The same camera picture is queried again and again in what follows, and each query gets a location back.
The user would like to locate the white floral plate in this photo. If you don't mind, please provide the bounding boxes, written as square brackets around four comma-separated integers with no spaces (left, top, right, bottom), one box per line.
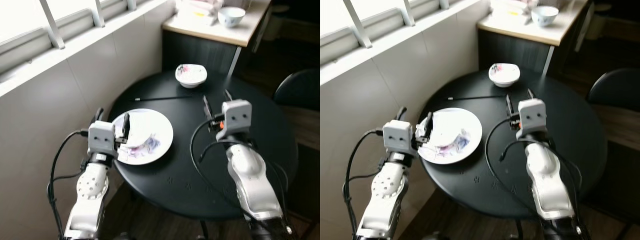
[111,108,174,166]
[417,107,483,165]

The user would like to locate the black chopstick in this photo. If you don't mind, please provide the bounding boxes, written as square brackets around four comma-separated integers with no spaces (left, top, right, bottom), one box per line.
[132,95,193,102]
[447,94,506,101]

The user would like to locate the small white floral bowl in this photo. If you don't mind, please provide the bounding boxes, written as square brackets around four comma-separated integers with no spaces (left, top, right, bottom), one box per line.
[175,63,208,89]
[488,62,521,88]

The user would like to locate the black round table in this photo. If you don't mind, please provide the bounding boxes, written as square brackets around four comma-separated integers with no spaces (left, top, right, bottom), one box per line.
[417,68,609,240]
[107,69,300,240]

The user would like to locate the black chair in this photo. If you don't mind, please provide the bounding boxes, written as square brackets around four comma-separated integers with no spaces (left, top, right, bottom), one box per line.
[586,67,640,112]
[272,68,321,112]

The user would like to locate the white blue patterned bowl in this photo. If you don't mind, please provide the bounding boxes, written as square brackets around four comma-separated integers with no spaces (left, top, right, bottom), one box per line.
[217,6,246,28]
[531,5,560,27]

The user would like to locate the white plastic bag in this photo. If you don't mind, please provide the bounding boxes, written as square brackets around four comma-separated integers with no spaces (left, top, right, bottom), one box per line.
[490,0,538,23]
[175,0,223,23]

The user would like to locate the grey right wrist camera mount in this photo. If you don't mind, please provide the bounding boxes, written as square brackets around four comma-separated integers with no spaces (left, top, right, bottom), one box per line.
[219,99,253,142]
[517,98,547,139]

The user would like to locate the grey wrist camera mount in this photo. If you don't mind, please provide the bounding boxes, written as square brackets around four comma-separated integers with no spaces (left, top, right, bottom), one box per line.
[87,120,117,157]
[382,119,416,157]
[219,99,253,142]
[517,98,547,139]

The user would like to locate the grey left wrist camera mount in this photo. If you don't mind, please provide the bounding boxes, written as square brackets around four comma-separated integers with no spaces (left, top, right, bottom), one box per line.
[382,119,416,157]
[87,120,117,157]

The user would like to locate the white window frame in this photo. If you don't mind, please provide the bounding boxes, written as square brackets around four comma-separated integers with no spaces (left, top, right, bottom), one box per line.
[0,0,173,96]
[320,0,483,86]

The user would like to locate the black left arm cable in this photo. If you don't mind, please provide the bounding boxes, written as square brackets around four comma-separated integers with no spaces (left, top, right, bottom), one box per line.
[341,129,386,236]
[46,129,91,236]

